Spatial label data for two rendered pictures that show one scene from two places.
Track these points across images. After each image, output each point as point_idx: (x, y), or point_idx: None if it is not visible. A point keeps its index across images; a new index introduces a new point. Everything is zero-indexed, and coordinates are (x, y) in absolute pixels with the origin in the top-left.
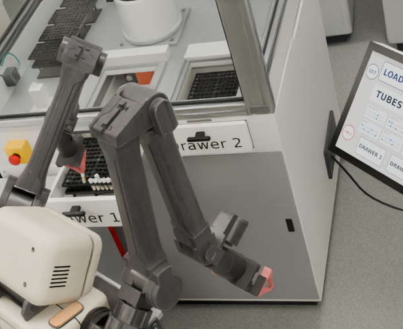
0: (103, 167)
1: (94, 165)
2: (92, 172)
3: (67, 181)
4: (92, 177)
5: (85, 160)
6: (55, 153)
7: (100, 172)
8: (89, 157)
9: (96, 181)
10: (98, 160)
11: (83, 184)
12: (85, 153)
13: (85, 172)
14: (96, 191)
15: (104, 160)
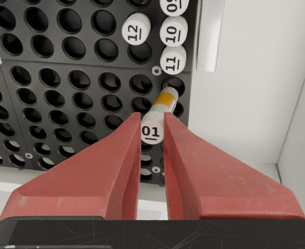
0: (48, 10)
1: (41, 72)
2: (91, 70)
3: (159, 169)
4: (134, 59)
5: (117, 142)
6: None
7: (92, 20)
8: None
9: (177, 17)
10: (1, 56)
11: (187, 94)
12: (80, 193)
13: (98, 106)
14: (196, 21)
15: None
